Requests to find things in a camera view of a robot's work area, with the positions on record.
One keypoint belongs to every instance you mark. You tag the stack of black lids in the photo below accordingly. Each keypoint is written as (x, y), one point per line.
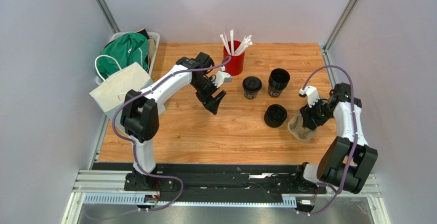
(275, 115)

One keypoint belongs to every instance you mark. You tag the white wrapped straws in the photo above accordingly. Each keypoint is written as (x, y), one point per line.
(246, 42)

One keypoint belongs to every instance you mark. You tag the single cardboard cup carrier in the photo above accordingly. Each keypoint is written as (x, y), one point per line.
(296, 128)

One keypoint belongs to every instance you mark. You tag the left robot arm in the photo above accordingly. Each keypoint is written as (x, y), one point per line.
(139, 114)

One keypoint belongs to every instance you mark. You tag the green cloth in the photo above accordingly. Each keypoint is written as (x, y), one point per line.
(122, 52)

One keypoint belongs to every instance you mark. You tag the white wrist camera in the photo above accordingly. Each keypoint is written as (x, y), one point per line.
(222, 77)
(312, 95)

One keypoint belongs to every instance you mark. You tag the stack of black cups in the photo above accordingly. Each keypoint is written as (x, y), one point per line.
(278, 81)

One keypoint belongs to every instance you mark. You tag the white paper bag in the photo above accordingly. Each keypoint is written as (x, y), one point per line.
(110, 95)

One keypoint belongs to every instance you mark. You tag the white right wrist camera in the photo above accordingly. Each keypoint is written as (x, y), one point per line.
(312, 95)

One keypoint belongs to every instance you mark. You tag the white plastic bin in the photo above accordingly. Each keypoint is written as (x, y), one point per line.
(153, 41)

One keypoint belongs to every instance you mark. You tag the red straw cup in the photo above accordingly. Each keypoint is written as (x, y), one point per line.
(235, 66)

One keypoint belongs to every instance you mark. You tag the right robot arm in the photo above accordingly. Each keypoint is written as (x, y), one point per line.
(349, 160)

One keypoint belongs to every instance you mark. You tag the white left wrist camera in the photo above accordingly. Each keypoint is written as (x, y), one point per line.
(222, 77)

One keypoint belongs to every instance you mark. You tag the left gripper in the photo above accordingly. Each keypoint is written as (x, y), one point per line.
(212, 104)

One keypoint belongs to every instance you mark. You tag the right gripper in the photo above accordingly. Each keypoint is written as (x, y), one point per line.
(310, 115)

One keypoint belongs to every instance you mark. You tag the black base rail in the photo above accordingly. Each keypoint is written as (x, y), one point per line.
(200, 185)

